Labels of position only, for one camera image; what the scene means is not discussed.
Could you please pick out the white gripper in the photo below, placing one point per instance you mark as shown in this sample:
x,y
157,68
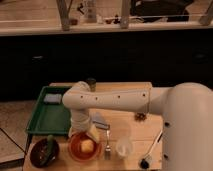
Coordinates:
x,y
80,122

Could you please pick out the red yellow apple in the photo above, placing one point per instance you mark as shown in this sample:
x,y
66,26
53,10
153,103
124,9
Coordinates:
x,y
87,146

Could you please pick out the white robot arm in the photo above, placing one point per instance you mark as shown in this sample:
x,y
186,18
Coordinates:
x,y
186,109

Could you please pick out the red bowl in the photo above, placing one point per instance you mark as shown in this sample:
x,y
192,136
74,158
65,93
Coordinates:
x,y
74,148

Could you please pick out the dark brown bowl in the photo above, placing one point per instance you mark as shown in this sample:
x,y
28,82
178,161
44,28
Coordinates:
x,y
39,150

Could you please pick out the grey blue cloth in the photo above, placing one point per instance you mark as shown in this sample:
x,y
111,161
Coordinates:
x,y
99,121

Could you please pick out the silver fork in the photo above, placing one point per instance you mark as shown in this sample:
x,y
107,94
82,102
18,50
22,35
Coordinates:
x,y
107,151

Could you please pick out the clear plastic cup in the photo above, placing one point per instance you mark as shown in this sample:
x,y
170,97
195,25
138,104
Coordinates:
x,y
124,147

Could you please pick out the green plastic tray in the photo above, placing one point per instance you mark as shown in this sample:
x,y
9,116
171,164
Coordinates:
x,y
49,118

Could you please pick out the blue grey sponge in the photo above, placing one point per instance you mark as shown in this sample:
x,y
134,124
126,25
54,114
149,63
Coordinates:
x,y
53,98

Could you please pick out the small jar with dark lid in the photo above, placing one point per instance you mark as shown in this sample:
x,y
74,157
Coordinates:
x,y
92,83

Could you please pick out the green cucumber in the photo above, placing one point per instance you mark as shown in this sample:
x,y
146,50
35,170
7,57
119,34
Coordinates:
x,y
50,144

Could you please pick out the wooden chair leg middle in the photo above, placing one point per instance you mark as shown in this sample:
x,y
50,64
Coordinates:
x,y
125,12

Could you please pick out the black bag on floor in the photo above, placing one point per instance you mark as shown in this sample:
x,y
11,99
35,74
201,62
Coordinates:
x,y
153,10

